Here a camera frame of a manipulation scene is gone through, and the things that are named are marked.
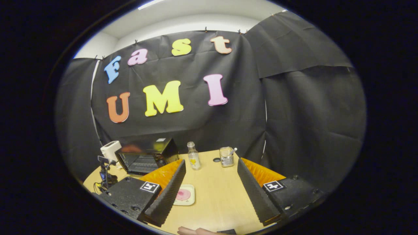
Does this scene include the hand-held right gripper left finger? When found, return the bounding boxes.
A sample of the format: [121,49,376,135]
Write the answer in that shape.
[92,159,186,227]

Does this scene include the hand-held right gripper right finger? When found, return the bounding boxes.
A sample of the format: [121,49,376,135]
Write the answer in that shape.
[237,158,325,227]

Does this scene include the cream square plate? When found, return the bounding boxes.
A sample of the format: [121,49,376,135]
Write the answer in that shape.
[172,184,196,206]

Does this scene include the black electric oven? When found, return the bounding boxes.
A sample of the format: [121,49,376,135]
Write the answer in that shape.
[115,137,180,176]

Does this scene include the white toaster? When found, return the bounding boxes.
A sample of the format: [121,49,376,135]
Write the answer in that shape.
[100,141,122,162]

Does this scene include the clear glass bottle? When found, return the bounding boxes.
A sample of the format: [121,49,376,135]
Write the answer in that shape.
[187,141,201,171]

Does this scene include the glass jar with spoon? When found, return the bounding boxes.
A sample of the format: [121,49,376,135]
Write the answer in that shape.
[219,147,238,168]

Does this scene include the black backdrop cloth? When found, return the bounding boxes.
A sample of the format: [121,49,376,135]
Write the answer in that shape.
[55,10,367,193]

